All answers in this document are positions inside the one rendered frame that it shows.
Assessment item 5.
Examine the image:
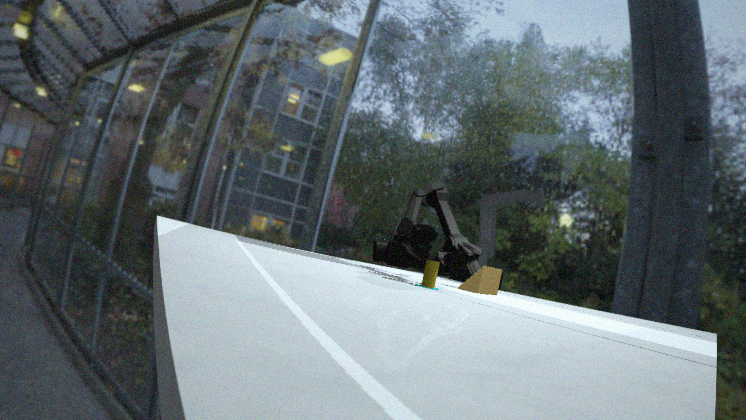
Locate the yellow tall cylinder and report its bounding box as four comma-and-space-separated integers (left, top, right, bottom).
421, 260, 440, 288

